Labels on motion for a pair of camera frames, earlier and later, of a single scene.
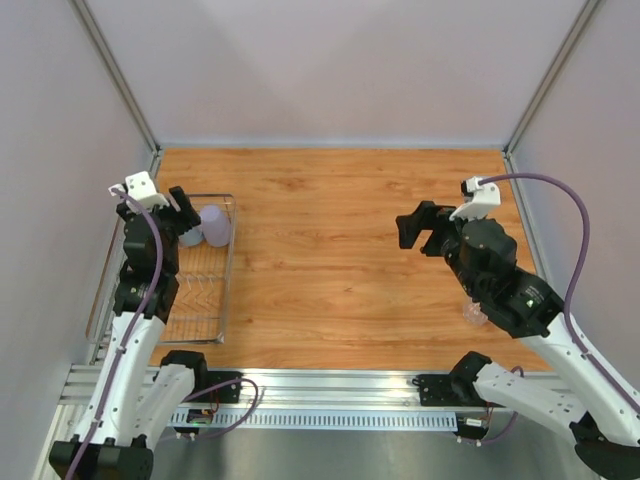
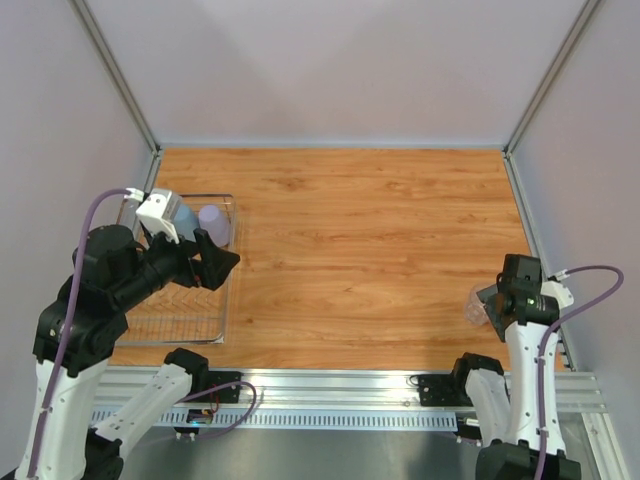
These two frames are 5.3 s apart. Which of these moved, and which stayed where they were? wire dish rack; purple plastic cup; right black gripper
Moved: right black gripper
Stayed: wire dish rack; purple plastic cup
